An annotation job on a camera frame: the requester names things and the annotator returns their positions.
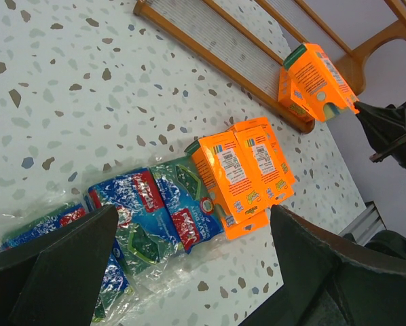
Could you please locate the wooden shelf rack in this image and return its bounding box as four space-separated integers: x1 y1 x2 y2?
133 1 406 133

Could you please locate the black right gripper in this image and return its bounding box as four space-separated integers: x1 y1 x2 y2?
354 101 406 170

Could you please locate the orange box under left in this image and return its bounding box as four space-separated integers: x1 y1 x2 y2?
221 210 270 240

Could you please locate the blue sponge pack middle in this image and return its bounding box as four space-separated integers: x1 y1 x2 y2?
85 168 183 276

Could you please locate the orange box under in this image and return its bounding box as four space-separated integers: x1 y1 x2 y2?
228 117 295 185
221 210 270 240

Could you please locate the orange sponge box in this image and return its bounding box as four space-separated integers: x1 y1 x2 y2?
283 43 359 122
278 67 314 122
234 126 293 207
185 130 267 223

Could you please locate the orange box under right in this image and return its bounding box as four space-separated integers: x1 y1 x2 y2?
228 117 295 185

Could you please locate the blue sponge pack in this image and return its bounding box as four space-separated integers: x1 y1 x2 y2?
85 168 183 276
0 202 136 323

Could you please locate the blue sponge pack left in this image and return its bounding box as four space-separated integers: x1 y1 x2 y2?
0 202 136 323

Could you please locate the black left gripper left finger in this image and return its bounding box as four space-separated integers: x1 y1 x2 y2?
0 204 119 326

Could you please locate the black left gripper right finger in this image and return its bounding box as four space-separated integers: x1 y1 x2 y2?
244 205 406 325

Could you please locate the green sponge pack right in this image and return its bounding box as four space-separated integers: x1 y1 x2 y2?
149 156 223 253

